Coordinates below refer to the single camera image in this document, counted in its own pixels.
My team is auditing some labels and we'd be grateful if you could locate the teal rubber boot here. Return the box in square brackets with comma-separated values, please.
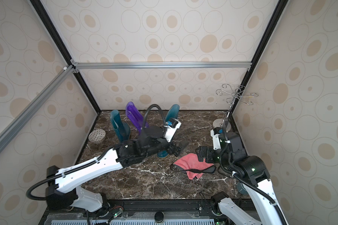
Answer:
[157, 104, 180, 158]
[110, 110, 131, 142]

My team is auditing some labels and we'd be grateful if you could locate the purple rubber boot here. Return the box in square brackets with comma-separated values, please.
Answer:
[125, 102, 144, 135]

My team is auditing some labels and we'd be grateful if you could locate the pink microfiber cloth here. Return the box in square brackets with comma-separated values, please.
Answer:
[170, 153, 217, 180]

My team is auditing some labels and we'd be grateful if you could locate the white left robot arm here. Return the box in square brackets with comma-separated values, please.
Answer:
[26, 118, 188, 213]

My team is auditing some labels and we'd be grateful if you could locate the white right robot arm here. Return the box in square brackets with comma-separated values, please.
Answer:
[196, 128, 288, 225]

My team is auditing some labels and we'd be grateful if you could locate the chrome mug tree stand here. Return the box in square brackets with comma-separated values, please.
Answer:
[212, 83, 259, 134]

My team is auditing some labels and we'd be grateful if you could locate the patterned black white bowl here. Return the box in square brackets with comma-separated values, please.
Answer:
[88, 129, 106, 144]

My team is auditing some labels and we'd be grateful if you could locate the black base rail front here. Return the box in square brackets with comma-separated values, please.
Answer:
[39, 198, 229, 225]

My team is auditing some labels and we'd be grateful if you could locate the horizontal aluminium rail back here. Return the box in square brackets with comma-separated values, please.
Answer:
[74, 61, 252, 69]

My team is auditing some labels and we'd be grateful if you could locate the black corner frame post right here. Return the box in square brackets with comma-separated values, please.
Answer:
[239, 0, 289, 97]

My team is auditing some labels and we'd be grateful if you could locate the black corner frame post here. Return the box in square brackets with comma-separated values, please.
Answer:
[239, 0, 289, 97]
[29, 0, 101, 115]

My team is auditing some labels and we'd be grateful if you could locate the diagonal aluminium rail left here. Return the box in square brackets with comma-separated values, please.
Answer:
[0, 65, 74, 154]

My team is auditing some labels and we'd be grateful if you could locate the black corner frame post left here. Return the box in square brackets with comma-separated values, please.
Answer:
[29, 0, 101, 115]

